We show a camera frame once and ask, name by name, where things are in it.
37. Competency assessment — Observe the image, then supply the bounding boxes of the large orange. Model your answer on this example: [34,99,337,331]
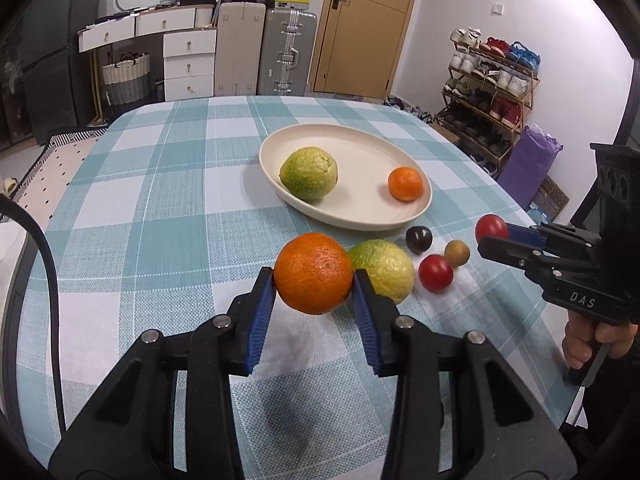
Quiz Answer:
[274,232,354,316]

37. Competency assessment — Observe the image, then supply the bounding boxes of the red tomato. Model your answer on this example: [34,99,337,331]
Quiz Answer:
[418,254,455,293]
[474,214,510,245]

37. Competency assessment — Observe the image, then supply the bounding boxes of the cream oval plate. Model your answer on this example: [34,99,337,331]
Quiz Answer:
[258,124,434,232]

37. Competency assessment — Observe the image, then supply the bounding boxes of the dark glass cabinet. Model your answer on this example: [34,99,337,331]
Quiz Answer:
[0,0,108,151]

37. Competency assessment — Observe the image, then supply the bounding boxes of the black cable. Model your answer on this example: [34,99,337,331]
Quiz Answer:
[0,194,68,433]

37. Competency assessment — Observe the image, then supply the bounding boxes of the wooden door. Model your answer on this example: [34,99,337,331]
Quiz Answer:
[312,0,418,101]

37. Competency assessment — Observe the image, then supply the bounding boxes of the woven basket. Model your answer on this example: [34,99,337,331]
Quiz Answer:
[102,52,152,106]

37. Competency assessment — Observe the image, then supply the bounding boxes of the dark plum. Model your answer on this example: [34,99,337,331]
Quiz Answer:
[405,226,434,255]

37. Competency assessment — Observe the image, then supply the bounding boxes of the person's right hand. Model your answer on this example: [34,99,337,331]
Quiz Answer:
[561,310,640,372]

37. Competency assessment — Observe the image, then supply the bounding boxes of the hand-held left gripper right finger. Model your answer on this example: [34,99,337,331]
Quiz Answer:
[352,269,578,480]

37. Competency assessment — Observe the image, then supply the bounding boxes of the dotted floor rug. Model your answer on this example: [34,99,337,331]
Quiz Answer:
[0,127,108,221]

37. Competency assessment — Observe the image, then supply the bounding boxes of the rows of shoes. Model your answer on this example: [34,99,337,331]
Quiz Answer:
[442,27,542,158]

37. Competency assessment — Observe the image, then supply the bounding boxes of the yellow pole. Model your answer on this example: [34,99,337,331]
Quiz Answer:
[94,55,104,122]

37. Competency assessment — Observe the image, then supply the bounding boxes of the brown patterned mat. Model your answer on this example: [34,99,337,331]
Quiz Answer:
[537,175,571,211]

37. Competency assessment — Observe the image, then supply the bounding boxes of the beige suitcase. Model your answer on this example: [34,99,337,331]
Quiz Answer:
[215,1,267,97]

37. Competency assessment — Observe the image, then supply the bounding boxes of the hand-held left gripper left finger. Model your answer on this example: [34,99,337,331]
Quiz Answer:
[48,266,276,480]

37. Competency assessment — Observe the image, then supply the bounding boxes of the small mandarin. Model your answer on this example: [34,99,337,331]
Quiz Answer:
[388,166,425,203]

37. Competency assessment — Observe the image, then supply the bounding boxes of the grey sneakers pile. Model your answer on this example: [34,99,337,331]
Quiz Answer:
[385,95,436,122]

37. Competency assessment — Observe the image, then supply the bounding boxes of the silver suitcase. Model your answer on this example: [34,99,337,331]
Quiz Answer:
[257,7,318,97]

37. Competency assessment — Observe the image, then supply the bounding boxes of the purple bag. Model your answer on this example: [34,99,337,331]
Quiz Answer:
[497,124,563,211]

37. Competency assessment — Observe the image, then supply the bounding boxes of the person's right forearm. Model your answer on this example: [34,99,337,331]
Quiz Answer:
[565,355,640,463]

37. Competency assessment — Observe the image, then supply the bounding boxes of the wooden shoe rack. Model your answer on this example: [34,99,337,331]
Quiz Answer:
[440,42,541,161]

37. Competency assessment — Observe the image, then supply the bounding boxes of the yellow green citrus fruit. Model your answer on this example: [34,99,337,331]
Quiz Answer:
[346,240,416,306]

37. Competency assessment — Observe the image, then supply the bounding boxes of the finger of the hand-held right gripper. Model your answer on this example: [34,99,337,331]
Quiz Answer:
[504,222,598,255]
[477,236,557,286]

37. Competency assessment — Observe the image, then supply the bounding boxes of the white drawer desk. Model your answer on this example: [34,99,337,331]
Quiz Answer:
[77,5,218,101]

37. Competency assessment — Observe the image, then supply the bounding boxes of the brown longan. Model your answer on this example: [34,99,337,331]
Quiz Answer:
[444,240,471,268]

